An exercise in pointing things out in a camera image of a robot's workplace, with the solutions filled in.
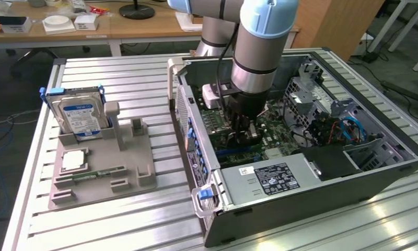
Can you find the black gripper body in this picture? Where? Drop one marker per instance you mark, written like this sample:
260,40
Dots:
247,103

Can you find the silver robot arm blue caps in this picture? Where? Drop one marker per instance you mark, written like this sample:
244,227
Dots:
257,52

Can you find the green motherboard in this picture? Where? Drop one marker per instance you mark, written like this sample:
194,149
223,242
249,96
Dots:
275,136

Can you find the long blue expansion slot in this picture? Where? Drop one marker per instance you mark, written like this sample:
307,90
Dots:
229,152

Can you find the silver chipset heatsink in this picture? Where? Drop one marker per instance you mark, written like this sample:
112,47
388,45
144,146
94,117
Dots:
273,153

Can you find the perforated metal drive cage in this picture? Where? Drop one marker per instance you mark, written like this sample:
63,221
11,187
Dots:
300,102

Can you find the grey power supply unit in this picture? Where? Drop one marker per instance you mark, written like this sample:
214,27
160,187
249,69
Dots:
244,188

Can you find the black plastic shroud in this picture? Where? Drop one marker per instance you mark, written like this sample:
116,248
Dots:
331,162

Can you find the blue case latch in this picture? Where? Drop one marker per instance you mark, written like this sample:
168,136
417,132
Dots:
206,194

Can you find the open dark grey PC case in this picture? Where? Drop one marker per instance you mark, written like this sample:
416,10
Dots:
300,209

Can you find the white paper stack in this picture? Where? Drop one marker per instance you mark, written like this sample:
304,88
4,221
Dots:
187,24

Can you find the metal disk bay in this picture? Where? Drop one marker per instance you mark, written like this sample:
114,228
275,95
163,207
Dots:
376,154

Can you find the wooden cabinet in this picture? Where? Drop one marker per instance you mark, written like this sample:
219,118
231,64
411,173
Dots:
335,26

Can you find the black power adapter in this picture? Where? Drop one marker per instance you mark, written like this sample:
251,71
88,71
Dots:
371,57

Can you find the grey parts rack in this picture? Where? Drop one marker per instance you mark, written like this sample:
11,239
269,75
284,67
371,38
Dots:
102,157

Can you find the wooden desk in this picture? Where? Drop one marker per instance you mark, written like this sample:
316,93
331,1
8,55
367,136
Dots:
143,26

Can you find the hard disk in blue caddy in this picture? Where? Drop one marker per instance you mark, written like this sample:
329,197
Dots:
78,117

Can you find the green RAM stick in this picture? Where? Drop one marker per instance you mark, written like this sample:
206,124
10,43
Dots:
91,174

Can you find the black round lamp base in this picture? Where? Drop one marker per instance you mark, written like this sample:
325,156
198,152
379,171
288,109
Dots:
138,11

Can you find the black floor stand base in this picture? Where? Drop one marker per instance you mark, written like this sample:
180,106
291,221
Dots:
415,91

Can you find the silver CPU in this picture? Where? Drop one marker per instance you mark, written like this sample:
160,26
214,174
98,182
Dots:
74,160

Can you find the small white box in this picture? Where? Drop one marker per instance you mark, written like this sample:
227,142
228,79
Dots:
87,23

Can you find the red packet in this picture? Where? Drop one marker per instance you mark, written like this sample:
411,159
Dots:
99,11

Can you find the white round holder square base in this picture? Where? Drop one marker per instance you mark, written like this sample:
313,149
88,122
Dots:
59,24

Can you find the black office chair base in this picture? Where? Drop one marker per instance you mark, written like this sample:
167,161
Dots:
31,56

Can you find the grey cup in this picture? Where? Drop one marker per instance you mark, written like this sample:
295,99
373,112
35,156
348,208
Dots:
38,3

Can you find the white box black lid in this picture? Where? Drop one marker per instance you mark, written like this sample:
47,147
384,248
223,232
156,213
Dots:
15,27

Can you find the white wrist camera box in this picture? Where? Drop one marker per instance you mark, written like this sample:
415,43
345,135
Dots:
211,97

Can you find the black chassis intrusion switch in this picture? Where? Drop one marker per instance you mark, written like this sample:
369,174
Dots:
192,100

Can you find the white table frame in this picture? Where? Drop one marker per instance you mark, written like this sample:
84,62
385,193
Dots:
373,44

